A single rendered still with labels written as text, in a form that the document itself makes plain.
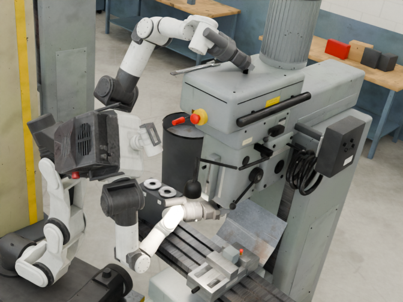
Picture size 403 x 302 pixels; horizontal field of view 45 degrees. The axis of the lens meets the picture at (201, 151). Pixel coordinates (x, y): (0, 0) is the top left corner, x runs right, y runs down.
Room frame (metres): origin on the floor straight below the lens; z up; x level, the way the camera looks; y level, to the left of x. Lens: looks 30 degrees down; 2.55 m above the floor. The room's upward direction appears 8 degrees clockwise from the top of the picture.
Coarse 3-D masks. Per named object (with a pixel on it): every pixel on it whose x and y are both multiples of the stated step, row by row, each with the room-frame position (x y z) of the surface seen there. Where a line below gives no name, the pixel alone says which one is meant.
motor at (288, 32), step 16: (272, 0) 1.94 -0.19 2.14; (288, 0) 1.89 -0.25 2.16; (304, 0) 1.89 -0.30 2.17; (320, 0) 1.95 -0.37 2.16; (272, 16) 1.93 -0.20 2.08; (288, 16) 1.89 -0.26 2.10; (304, 16) 1.89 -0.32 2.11; (272, 32) 1.92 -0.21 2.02; (288, 32) 1.88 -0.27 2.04; (304, 32) 1.89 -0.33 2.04; (272, 48) 1.90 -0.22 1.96; (288, 48) 1.88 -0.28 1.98; (304, 48) 1.90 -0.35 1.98; (272, 64) 1.89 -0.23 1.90; (288, 64) 1.88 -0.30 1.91; (304, 64) 1.92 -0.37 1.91
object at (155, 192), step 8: (144, 184) 2.07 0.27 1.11; (152, 184) 2.10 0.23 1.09; (160, 184) 2.09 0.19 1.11; (144, 192) 2.04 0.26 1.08; (152, 192) 2.03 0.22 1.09; (160, 192) 2.02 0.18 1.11; (168, 192) 2.04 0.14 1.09; (176, 192) 2.06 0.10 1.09; (152, 200) 2.01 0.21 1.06; (160, 200) 1.98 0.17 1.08; (144, 208) 2.03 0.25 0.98; (152, 208) 2.00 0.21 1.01; (160, 208) 1.98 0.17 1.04; (144, 216) 2.03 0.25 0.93; (152, 216) 2.00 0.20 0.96; (160, 216) 1.98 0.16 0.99; (152, 224) 2.00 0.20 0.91
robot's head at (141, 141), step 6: (138, 132) 1.62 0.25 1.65; (144, 132) 1.62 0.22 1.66; (138, 138) 1.64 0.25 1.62; (144, 138) 1.62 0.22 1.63; (150, 138) 1.61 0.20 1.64; (156, 138) 1.63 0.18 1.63; (138, 144) 1.62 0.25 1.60; (144, 144) 1.62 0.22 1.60; (150, 144) 1.60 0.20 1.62; (150, 150) 1.59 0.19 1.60; (156, 150) 1.60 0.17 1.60; (162, 150) 1.62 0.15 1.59
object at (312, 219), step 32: (320, 128) 2.08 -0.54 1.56; (288, 160) 2.02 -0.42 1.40; (256, 192) 2.11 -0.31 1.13; (288, 192) 1.99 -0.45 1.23; (320, 192) 2.01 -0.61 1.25; (288, 224) 1.97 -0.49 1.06; (320, 224) 2.10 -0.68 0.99; (288, 256) 1.94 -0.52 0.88; (320, 256) 2.21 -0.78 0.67; (288, 288) 1.98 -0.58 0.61
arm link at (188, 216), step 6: (174, 198) 1.72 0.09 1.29; (180, 198) 1.73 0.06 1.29; (168, 204) 1.69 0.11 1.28; (174, 204) 1.71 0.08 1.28; (180, 204) 1.72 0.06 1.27; (186, 204) 1.71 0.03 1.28; (168, 210) 1.67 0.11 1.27; (186, 210) 1.69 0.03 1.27; (192, 210) 1.69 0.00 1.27; (162, 216) 1.71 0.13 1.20; (186, 216) 1.68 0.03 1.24; (192, 216) 1.68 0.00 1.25
